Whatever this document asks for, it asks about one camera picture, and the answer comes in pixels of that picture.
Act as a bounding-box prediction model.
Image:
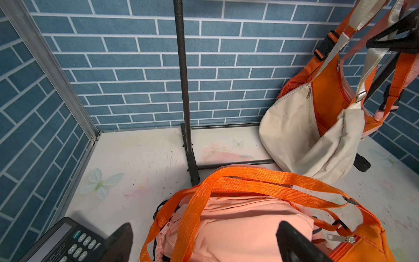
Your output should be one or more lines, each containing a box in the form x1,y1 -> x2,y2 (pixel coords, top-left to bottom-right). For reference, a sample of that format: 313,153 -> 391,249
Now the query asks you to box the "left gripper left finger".
88,223 -> 133,262

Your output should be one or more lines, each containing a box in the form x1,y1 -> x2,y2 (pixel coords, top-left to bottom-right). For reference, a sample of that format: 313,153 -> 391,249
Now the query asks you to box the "beige sling bag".
258,0 -> 407,184

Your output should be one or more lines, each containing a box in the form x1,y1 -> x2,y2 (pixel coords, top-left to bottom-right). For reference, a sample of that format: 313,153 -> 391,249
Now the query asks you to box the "orange sling bag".
140,165 -> 395,262
264,1 -> 414,139

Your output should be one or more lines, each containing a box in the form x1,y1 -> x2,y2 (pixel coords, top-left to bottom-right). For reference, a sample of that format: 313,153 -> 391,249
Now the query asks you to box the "black calculator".
19,217 -> 104,262

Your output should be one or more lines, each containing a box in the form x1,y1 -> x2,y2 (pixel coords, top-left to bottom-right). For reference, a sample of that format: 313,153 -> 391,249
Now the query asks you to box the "black clothes rack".
172,0 -> 372,187

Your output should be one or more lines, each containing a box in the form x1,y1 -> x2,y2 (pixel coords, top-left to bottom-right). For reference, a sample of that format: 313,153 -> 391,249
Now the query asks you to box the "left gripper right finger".
276,221 -> 333,262

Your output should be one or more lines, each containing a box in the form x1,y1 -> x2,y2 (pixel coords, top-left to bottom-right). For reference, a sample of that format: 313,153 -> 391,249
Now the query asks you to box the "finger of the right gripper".
366,8 -> 419,54

